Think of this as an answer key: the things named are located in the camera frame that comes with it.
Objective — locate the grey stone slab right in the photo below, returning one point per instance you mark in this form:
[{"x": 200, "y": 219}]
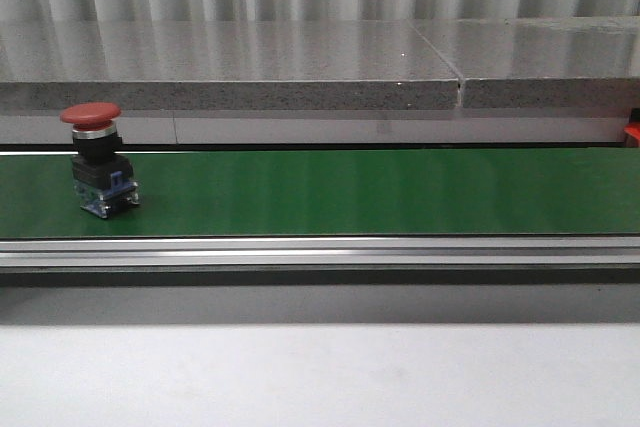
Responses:
[{"x": 584, "y": 64}]

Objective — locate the red plastic tray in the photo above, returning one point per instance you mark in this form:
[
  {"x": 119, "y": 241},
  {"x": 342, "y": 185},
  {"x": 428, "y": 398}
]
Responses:
[{"x": 632, "y": 135}]

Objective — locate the aluminium conveyor side rail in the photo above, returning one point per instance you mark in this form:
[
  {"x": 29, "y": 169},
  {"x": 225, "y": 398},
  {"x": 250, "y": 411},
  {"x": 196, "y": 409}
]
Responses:
[{"x": 324, "y": 254}]

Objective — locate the green conveyor belt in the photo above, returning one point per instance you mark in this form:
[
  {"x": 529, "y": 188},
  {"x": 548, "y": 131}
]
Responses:
[{"x": 338, "y": 192}]

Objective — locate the grey stone slab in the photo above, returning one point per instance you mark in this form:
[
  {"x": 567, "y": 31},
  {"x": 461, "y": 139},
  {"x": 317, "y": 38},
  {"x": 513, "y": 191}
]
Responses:
[
  {"x": 214, "y": 66},
  {"x": 584, "y": 64}
]

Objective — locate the grey stone slab left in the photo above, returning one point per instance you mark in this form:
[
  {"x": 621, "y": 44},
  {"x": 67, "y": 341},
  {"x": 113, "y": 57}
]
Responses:
[{"x": 214, "y": 66}]

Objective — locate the red mushroom push button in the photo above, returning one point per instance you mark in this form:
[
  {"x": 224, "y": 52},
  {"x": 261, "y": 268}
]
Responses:
[{"x": 103, "y": 178}]

